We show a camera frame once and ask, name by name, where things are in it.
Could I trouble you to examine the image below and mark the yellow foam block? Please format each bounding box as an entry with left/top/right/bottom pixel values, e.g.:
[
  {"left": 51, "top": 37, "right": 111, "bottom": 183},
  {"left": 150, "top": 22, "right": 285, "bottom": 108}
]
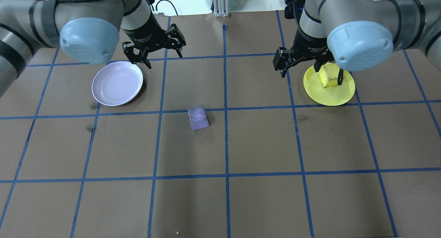
[{"left": 318, "top": 63, "right": 343, "bottom": 89}]

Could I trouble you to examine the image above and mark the purple foam block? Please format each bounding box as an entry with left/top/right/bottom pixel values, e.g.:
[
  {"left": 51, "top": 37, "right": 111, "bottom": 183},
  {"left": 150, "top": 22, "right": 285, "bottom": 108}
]
[{"left": 187, "top": 105, "right": 210, "bottom": 131}]

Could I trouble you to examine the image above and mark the yellow round plate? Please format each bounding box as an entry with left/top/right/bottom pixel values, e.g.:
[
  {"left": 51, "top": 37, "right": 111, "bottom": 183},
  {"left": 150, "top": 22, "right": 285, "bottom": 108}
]
[{"left": 303, "top": 62, "right": 356, "bottom": 106}]

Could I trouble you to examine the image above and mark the lilac round plate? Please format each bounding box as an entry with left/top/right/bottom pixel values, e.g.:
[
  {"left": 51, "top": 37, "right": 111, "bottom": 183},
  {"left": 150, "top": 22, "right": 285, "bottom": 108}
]
[{"left": 92, "top": 61, "right": 144, "bottom": 106}]

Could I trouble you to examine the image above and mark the aluminium profile post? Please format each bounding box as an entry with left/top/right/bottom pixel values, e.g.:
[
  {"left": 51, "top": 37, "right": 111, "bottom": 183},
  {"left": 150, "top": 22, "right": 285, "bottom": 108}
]
[{"left": 212, "top": 0, "right": 230, "bottom": 18}]

